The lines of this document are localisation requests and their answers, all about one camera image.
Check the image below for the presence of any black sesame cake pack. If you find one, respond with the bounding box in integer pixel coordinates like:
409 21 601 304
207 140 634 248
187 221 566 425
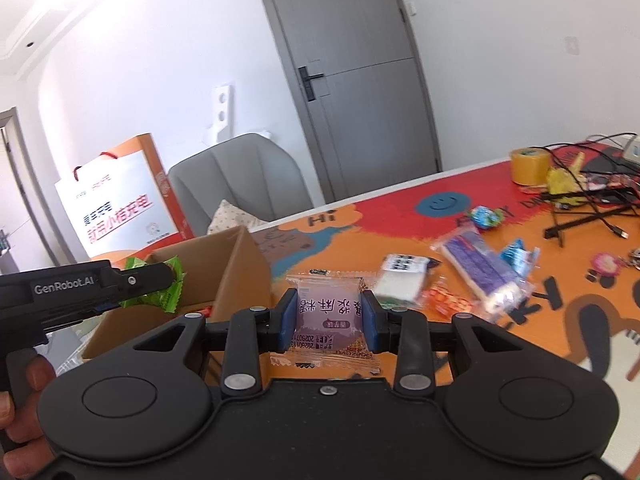
372 254 440 309

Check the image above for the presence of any purple taro mochi pack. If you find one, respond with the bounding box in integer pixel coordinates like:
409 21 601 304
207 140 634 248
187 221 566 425
270 269 381 376

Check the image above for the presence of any green snack packet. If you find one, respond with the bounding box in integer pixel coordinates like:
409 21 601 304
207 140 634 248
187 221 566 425
119 257 186 313

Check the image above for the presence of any purple wafer snack pack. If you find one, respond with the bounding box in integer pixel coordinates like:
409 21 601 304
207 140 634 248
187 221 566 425
432 226 534 321

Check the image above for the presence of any blue candy wrapper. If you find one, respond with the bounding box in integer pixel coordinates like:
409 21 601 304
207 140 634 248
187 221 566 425
468 206 504 231

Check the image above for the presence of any person's left hand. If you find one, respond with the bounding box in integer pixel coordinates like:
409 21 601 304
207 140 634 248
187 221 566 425
1 356 55 479

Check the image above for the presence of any open interior door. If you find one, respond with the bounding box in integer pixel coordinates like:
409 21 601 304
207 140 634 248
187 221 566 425
1 106 76 274

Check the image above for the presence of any orange red snack packet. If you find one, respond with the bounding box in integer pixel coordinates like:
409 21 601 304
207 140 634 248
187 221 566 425
420 278 476 320

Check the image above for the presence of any brown cardboard box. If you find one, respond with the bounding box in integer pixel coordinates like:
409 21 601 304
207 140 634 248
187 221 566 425
82 226 272 360

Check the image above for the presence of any polka dot cushion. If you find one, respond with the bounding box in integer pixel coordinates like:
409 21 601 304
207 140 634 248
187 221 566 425
207 200 266 234

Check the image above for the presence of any orange white paper gift bag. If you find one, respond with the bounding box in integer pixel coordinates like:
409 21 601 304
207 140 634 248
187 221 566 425
55 133 193 264

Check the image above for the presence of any grey upholstered chair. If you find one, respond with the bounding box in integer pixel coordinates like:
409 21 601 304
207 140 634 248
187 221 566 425
168 133 312 236

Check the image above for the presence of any small blue snack packet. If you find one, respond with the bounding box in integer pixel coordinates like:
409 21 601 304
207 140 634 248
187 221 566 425
499 238 540 278

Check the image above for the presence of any colourful cat table mat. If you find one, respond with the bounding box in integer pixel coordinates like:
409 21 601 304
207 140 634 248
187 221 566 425
254 144 639 479

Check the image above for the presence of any yellow tape roll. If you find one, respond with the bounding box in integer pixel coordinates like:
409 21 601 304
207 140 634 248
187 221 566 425
510 148 551 186

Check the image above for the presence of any yellow toy figure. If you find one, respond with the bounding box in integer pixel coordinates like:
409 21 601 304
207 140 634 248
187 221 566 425
547 150 589 209

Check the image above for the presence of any white foam packaging piece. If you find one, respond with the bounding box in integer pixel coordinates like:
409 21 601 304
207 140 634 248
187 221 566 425
203 84 250 148

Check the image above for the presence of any bunch of keys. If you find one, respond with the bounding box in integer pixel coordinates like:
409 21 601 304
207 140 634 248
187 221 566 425
628 248 640 266

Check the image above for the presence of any grey door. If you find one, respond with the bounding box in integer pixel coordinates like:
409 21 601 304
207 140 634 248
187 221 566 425
264 0 442 200

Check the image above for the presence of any white power strip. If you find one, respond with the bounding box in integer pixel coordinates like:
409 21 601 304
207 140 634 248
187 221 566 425
623 136 640 165

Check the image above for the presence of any black wire stand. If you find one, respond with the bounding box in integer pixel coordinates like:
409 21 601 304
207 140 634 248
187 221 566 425
539 181 639 247

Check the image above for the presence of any pink round keychain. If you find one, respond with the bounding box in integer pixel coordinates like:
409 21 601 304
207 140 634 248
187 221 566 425
590 252 624 278

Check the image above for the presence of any black cable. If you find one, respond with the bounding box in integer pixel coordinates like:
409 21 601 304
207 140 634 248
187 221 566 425
539 132 640 241

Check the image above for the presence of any black door handle lock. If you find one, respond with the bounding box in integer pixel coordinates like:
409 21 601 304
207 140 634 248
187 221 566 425
297 66 324 102

